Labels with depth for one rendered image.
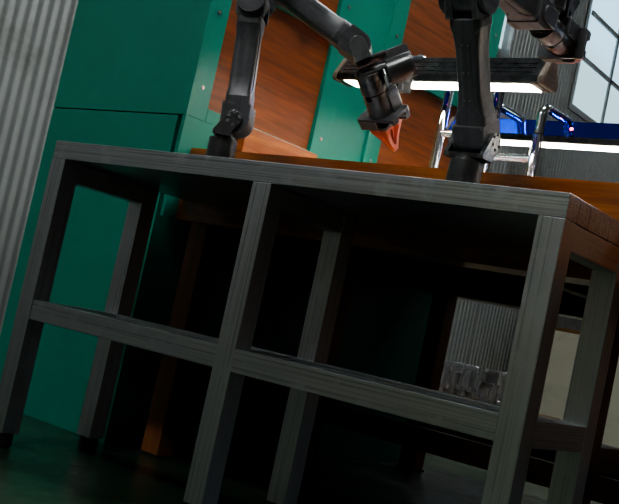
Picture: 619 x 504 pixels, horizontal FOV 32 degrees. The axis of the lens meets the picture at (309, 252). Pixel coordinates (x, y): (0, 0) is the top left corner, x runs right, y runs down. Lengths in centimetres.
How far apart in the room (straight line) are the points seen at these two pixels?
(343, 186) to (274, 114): 111
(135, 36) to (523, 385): 167
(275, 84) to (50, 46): 179
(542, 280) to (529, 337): 9
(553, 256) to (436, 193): 24
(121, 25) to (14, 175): 161
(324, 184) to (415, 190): 19
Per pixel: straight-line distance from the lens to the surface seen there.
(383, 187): 183
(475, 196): 174
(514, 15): 213
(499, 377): 680
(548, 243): 167
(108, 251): 281
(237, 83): 234
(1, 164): 446
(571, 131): 311
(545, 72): 254
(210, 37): 277
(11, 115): 447
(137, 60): 291
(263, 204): 197
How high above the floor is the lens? 39
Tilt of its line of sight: 4 degrees up
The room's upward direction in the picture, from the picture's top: 12 degrees clockwise
